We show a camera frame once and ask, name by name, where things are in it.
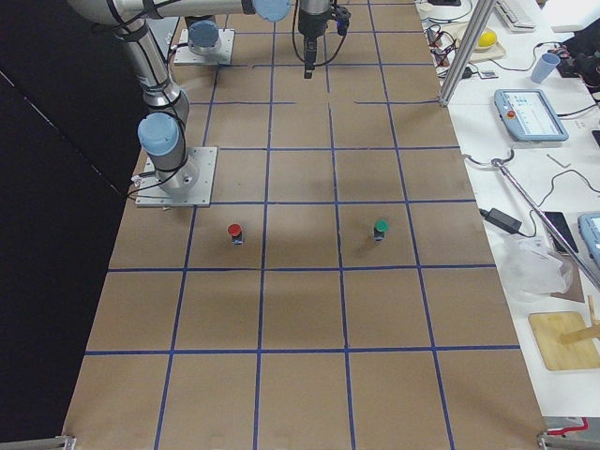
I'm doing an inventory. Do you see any yellow lemon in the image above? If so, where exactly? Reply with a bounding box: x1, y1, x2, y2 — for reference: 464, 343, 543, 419
475, 31, 498, 52

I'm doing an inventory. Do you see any blue plastic cup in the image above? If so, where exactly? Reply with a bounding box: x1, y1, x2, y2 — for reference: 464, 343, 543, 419
530, 52, 561, 83

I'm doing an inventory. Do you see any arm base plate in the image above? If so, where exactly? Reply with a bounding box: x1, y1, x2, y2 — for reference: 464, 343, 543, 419
173, 29, 235, 66
135, 146, 218, 207

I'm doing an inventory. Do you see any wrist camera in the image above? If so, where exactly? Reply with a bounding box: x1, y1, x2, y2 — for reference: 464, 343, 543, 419
333, 5, 352, 37

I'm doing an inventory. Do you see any teach pendant tablet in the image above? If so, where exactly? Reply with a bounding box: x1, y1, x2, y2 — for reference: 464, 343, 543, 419
493, 89, 569, 143

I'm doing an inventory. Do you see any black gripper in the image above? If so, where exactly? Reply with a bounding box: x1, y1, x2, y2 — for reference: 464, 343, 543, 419
298, 0, 328, 79

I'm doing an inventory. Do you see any red push button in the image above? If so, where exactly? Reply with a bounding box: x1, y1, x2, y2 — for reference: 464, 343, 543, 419
227, 223, 244, 246

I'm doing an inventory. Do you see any beige tray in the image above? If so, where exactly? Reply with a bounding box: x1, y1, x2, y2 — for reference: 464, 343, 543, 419
440, 22, 508, 65

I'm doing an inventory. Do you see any black power adapter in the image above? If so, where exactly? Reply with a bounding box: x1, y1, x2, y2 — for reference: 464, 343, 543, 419
479, 208, 522, 234

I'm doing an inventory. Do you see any green push button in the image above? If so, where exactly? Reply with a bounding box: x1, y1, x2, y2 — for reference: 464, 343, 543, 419
373, 219, 389, 242

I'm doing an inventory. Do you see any aluminium frame post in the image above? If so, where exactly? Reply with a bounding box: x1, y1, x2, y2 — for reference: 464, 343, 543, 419
439, 0, 496, 107

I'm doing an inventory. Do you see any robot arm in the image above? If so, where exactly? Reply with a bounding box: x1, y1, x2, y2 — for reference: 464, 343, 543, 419
186, 1, 352, 80
68, 1, 291, 206

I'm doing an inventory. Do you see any wooden cutting board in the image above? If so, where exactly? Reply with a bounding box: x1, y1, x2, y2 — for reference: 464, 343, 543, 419
529, 311, 599, 371

